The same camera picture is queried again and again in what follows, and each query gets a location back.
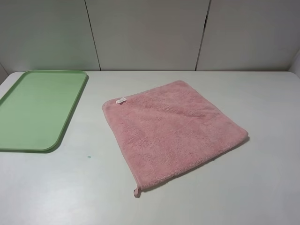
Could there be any green plastic tray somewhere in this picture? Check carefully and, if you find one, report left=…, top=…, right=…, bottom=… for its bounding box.
left=0, top=70, right=89, bottom=152

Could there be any pink terry towel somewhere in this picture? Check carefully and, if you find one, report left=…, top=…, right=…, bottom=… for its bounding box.
left=102, top=81, right=248, bottom=197

